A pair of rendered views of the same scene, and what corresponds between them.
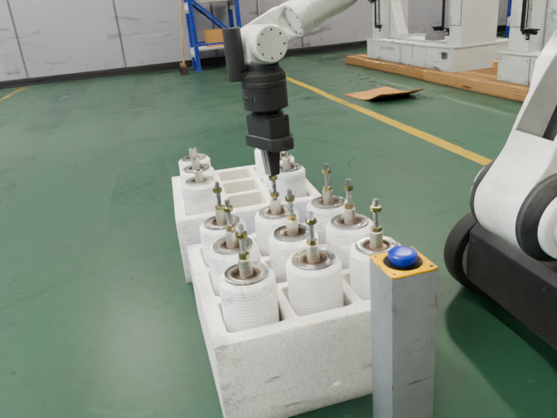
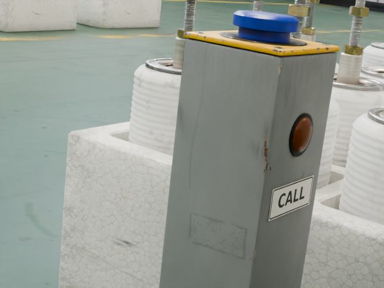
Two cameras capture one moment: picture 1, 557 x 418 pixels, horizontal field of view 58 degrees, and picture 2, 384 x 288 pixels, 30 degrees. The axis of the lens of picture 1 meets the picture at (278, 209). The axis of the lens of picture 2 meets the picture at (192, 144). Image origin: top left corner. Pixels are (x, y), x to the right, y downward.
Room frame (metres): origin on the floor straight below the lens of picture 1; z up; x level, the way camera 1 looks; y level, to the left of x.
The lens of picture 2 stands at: (0.31, -0.48, 0.36)
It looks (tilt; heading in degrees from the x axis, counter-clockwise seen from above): 15 degrees down; 50
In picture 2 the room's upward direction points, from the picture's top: 6 degrees clockwise
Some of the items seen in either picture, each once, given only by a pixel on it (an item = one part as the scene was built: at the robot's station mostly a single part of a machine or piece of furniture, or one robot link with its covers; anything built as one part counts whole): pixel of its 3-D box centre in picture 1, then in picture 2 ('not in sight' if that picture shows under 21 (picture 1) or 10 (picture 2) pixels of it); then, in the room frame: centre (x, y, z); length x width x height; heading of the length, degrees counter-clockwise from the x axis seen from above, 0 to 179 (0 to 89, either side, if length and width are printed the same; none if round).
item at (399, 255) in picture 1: (402, 257); (264, 30); (0.62, -0.17, 0.32); 0.04 x 0.04 x 0.02
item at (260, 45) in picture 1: (256, 57); not in sight; (0.98, 0.01, 0.57); 0.11 x 0.11 x 0.11; 20
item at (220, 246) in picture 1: (232, 245); not in sight; (0.85, 0.09, 0.25); 0.08 x 0.08 x 0.01
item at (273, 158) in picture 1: (274, 161); not in sight; (0.99, 0.00, 0.37); 0.03 x 0.02 x 0.06; 126
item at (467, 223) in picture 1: (487, 249); not in sight; (1.03, -0.47, 0.10); 0.20 x 0.05 x 0.20; 102
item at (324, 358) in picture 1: (298, 304); (322, 231); (0.88, -0.02, 0.09); 0.39 x 0.39 x 0.18; 14
